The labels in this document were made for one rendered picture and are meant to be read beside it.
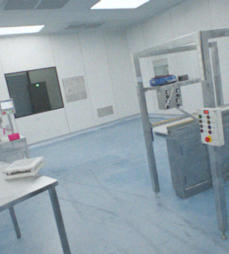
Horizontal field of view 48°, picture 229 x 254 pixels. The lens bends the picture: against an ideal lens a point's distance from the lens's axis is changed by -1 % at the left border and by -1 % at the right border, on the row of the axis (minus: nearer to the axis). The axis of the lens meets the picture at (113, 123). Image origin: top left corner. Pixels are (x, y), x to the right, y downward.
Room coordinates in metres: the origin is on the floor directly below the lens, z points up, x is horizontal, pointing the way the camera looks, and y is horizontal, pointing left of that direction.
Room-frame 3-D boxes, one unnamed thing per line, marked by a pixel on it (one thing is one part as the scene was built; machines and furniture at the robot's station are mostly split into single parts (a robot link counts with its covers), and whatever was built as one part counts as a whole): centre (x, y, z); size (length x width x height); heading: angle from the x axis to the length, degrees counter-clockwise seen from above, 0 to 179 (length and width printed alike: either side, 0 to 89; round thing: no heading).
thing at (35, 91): (6.98, 1.87, 1.43); 1.38 x 0.01 x 1.16; 120
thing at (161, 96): (2.54, -0.59, 1.13); 0.22 x 0.11 x 0.20; 113
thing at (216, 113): (1.79, -0.69, 0.96); 0.17 x 0.06 x 0.26; 23
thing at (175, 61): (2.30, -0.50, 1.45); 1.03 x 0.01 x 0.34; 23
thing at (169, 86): (2.75, -0.72, 1.24); 0.62 x 0.38 x 0.04; 113
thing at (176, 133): (2.88, -1.08, 0.76); 1.30 x 0.29 x 0.10; 113
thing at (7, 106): (4.29, 1.68, 1.07); 0.23 x 0.10 x 0.62; 120
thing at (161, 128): (2.88, -1.08, 0.79); 1.35 x 0.25 x 0.05; 113
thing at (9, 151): (4.06, 1.79, 0.38); 0.63 x 0.57 x 0.76; 120
